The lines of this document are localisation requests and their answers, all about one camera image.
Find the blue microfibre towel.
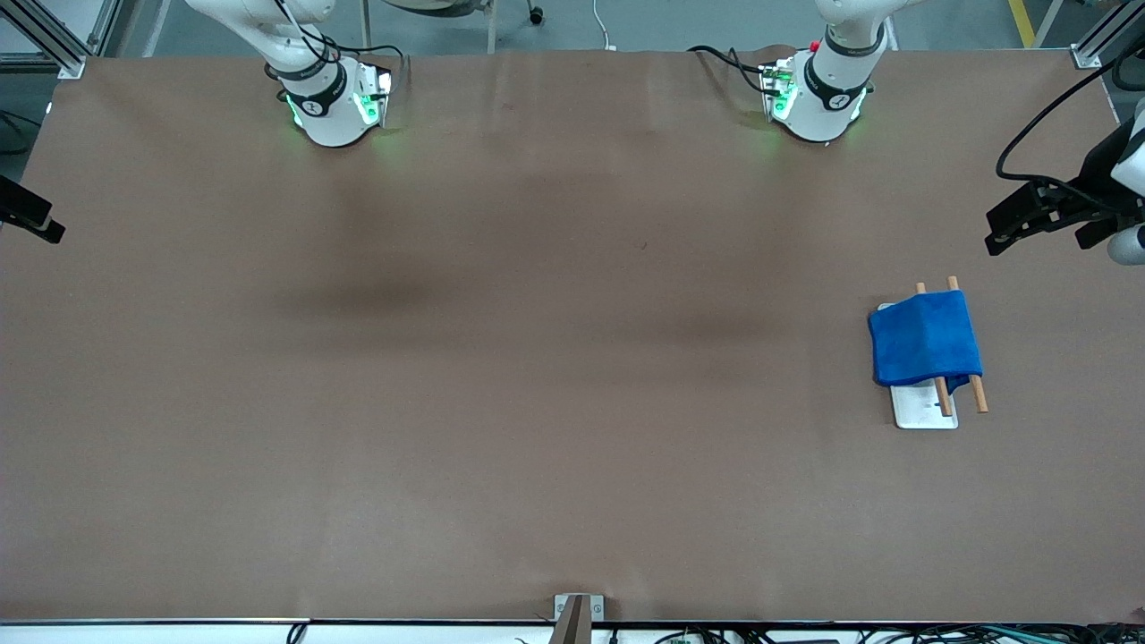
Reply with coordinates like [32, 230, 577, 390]
[868, 289, 985, 394]

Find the wooden towel rack rod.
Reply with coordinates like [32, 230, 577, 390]
[915, 282, 955, 419]
[946, 275, 990, 414]

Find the white towel rack base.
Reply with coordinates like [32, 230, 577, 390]
[875, 302, 960, 430]

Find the chair base with caster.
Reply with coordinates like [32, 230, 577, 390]
[360, 0, 547, 56]

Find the aluminium frame profile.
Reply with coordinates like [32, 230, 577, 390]
[0, 0, 122, 80]
[1071, 0, 1145, 71]

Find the black arm base cable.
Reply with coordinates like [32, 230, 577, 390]
[687, 43, 779, 97]
[268, 0, 408, 90]

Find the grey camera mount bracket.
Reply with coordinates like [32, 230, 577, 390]
[554, 593, 606, 644]

